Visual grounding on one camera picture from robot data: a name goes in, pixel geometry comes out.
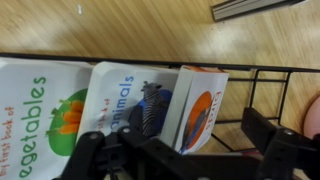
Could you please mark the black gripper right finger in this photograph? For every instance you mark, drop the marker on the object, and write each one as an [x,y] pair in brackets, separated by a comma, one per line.
[283,149]

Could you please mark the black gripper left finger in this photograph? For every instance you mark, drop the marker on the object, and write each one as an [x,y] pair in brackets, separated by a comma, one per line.
[87,159]

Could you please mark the white and orange book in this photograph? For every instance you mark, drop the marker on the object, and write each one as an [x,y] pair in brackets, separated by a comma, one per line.
[194,107]

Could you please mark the white animals book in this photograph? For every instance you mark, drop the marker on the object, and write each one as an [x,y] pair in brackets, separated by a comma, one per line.
[115,89]

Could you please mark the white vegetables book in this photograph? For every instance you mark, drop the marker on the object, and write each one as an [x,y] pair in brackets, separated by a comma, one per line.
[36,99]

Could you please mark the pink plastic mug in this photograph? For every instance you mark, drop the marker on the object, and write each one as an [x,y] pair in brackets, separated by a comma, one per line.
[311,125]

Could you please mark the black wire book rack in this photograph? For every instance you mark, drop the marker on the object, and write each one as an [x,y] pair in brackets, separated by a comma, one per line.
[261,87]

